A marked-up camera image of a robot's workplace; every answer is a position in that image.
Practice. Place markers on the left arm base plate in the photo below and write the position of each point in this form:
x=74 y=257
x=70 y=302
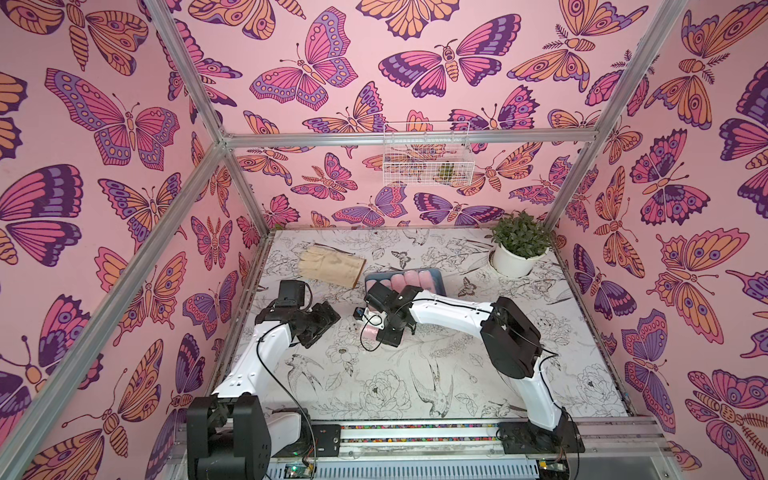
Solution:
x=317 y=440

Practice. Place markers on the blue plastic storage box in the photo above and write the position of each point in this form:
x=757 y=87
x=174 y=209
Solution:
x=369 y=286

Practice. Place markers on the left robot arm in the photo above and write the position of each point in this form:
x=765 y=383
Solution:
x=251 y=416

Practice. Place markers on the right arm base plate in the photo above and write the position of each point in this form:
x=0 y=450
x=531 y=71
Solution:
x=527 y=438

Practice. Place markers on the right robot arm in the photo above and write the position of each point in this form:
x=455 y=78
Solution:
x=511 y=340

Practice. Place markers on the aluminium front rail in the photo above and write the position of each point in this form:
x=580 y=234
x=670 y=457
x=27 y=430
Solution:
x=615 y=448

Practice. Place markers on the potted green plant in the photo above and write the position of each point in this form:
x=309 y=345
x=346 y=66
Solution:
x=520 y=241

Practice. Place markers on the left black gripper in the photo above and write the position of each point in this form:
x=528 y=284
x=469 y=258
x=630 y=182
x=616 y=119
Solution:
x=326 y=316

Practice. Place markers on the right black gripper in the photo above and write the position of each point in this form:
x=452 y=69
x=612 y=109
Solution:
x=384 y=309

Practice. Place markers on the white wire basket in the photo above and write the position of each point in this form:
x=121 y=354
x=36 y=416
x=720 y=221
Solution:
x=423 y=157

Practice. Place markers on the beige cloth with red trim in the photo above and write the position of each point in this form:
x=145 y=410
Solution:
x=331 y=266

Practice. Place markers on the aluminium frame struts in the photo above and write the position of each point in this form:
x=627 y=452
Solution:
x=39 y=419

